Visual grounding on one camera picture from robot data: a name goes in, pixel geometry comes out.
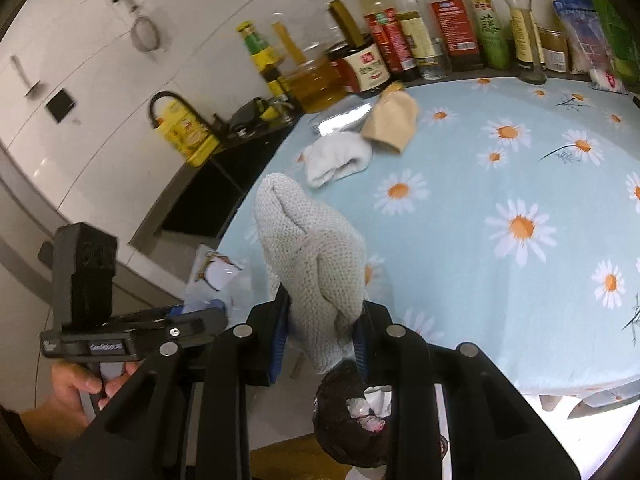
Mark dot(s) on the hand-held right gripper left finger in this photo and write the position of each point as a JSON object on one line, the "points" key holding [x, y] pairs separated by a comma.
{"points": [[279, 340]]}

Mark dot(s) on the brown paper cup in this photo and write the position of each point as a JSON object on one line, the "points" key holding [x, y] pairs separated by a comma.
{"points": [[392, 120]]}

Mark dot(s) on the grey knitted sock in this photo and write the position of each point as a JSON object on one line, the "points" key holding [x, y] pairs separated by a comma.
{"points": [[310, 250]]}

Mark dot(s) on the black cap red label bottle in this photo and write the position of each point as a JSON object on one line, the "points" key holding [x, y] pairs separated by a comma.
{"points": [[390, 35]]}

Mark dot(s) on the white sock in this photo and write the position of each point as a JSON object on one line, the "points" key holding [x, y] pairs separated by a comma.
{"points": [[337, 160]]}

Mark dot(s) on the small brown jar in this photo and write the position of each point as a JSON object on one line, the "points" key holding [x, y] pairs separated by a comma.
{"points": [[554, 52]]}

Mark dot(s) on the blue white packet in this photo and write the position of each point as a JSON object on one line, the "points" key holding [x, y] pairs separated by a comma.
{"points": [[582, 35]]}

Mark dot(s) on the yellow cap clear bottle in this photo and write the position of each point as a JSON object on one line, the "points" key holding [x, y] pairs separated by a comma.
{"points": [[417, 30]]}

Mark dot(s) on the blue daisy print tablecloth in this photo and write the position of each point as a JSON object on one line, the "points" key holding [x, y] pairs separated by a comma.
{"points": [[450, 260]]}

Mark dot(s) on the white paper bag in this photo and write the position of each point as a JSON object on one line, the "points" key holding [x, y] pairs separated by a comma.
{"points": [[220, 272]]}

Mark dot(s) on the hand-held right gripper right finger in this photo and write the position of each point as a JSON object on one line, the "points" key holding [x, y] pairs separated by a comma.
{"points": [[361, 350]]}

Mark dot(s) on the green yellow label bottle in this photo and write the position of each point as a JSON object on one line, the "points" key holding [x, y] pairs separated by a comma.
{"points": [[260, 55]]}

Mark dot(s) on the person's left hand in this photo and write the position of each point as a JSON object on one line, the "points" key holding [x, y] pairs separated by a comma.
{"points": [[65, 405]]}

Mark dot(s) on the person's left forearm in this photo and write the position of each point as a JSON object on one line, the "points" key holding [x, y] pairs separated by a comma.
{"points": [[25, 452]]}

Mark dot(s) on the green packet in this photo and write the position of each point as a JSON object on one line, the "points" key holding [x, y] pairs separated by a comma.
{"points": [[617, 30]]}

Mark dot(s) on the hanging metal utensil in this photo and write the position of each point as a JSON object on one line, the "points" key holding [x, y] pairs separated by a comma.
{"points": [[27, 77]]}

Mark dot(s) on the black kitchen sink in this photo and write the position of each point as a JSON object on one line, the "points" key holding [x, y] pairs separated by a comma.
{"points": [[220, 195]]}

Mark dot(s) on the small white packet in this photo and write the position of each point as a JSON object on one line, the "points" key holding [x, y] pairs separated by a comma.
{"points": [[607, 80]]}

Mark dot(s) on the clear plastic bag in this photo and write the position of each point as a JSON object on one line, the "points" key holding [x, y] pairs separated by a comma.
{"points": [[367, 412]]}

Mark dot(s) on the silver knife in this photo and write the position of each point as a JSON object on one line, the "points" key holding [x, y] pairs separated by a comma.
{"points": [[597, 409]]}

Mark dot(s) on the black bagged trash bin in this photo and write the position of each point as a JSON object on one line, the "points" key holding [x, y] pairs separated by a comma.
{"points": [[340, 435]]}

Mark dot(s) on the slim clear gold cap bottle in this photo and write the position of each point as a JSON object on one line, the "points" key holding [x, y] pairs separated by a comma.
{"points": [[522, 35]]}

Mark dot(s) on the yellow detergent pouch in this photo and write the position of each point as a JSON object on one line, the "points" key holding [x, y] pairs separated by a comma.
{"points": [[187, 132]]}

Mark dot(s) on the yellow sponge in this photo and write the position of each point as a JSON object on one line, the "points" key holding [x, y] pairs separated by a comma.
{"points": [[267, 110]]}

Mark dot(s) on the orange snack wrapper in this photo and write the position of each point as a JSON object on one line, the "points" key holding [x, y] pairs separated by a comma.
{"points": [[392, 88]]}

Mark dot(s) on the gold cap red label bottle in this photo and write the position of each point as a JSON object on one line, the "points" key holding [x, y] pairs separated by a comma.
{"points": [[452, 25]]}

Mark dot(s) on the black faucet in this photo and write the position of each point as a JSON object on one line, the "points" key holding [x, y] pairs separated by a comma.
{"points": [[165, 97]]}

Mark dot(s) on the clear cooking oil jug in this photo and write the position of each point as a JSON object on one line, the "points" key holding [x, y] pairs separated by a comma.
{"points": [[312, 85]]}

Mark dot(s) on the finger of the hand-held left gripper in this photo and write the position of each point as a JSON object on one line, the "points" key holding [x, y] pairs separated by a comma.
{"points": [[195, 327], [175, 311]]}

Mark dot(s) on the brown floor mat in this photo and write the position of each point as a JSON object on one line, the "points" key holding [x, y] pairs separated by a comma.
{"points": [[285, 457]]}

